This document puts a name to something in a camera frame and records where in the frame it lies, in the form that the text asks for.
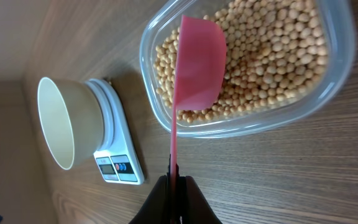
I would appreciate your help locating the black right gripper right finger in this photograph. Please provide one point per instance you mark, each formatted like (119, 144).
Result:
(193, 208)

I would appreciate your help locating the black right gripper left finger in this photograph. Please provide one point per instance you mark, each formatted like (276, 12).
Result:
(156, 208)

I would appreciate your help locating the pink plastic measuring scoop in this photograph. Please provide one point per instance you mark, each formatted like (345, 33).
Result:
(200, 67)

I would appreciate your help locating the white digital kitchen scale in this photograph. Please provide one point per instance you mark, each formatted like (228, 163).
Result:
(116, 157)

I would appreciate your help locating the white bowl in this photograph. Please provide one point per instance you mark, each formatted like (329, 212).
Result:
(71, 120)

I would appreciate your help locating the clear plastic container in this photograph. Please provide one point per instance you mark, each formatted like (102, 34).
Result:
(158, 57)

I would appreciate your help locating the soybeans pile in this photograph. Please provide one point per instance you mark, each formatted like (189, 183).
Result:
(276, 54)

